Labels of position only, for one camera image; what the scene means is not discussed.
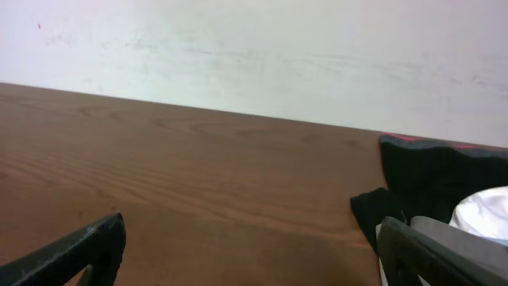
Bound white shirt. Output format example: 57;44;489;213
448;186;507;241

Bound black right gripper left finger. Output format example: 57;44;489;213
1;213;126;286

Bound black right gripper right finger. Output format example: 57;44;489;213
375;216;508;286

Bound black garment red waistband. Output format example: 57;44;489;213
350;134;507;249

